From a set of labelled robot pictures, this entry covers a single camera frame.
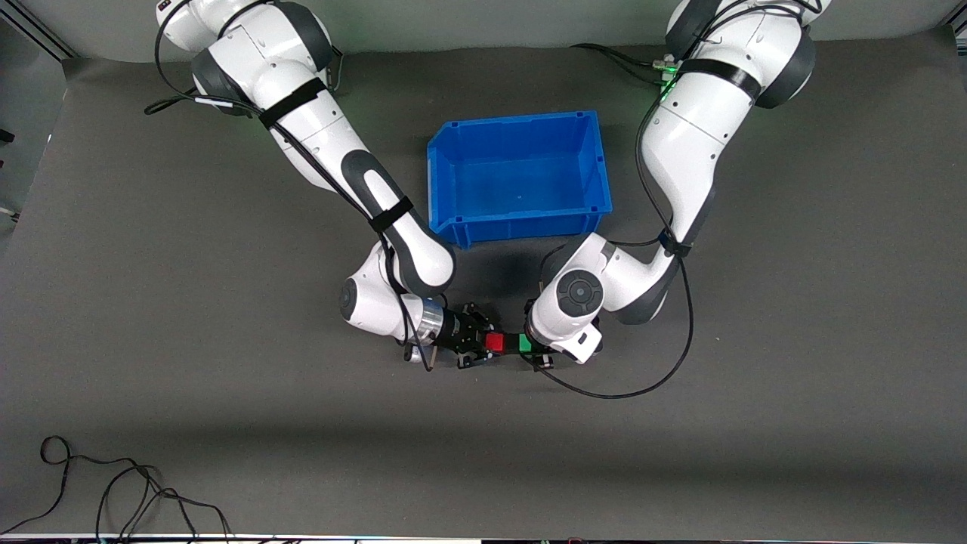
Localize black left arm base cables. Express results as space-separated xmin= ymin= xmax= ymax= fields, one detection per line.
xmin=570 ymin=42 xmax=678 ymax=85

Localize blue plastic storage bin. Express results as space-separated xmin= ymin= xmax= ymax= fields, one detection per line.
xmin=427 ymin=110 xmax=613 ymax=250

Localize black arm base cables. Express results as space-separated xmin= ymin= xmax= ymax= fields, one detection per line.
xmin=570 ymin=42 xmax=678 ymax=85
xmin=323 ymin=44 xmax=345 ymax=95

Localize black right arm base cables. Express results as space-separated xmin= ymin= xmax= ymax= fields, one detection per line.
xmin=323 ymin=44 xmax=345 ymax=95

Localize thin black loose cable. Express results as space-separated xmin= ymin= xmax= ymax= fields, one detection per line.
xmin=0 ymin=436 xmax=231 ymax=542

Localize dark grey table mat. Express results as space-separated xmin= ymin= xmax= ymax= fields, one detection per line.
xmin=0 ymin=26 xmax=967 ymax=539

